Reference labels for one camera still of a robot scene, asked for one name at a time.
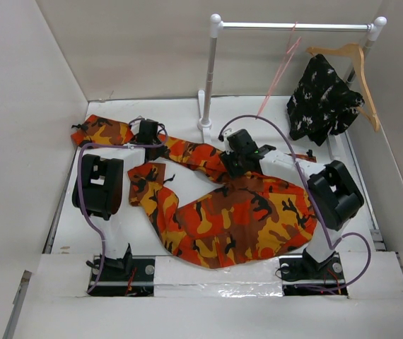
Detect orange camouflage trousers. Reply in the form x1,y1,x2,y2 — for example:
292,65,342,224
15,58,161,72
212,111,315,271
70,114,317,270

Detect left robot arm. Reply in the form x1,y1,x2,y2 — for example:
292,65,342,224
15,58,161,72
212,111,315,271
71,115,168,280

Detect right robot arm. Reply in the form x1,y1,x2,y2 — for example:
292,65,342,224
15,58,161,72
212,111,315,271
218,128,364,278

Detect wooden hanger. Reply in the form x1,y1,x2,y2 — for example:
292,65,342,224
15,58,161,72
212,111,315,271
305,43,381,132

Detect black white patterned garment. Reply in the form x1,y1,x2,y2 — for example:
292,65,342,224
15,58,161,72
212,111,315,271
286,54,365,146

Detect white clothes rack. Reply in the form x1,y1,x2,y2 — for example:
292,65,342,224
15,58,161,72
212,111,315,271
197,13,387,143

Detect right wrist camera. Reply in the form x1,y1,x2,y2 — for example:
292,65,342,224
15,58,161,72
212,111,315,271
218,128,235,153

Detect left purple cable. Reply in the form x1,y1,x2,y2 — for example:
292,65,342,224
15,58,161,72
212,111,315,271
79,117,169,294

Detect purple cable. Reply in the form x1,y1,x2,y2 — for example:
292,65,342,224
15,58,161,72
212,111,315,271
218,114,372,294
79,117,169,294

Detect pink wire hanger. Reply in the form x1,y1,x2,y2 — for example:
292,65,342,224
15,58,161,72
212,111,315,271
256,21,301,117

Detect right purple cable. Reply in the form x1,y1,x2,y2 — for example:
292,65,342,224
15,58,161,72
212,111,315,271
218,114,372,294

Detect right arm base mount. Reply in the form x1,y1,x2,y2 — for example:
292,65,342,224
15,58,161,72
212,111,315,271
275,254,348,296

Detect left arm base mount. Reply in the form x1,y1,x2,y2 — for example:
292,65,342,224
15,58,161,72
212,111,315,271
88,256,156,297

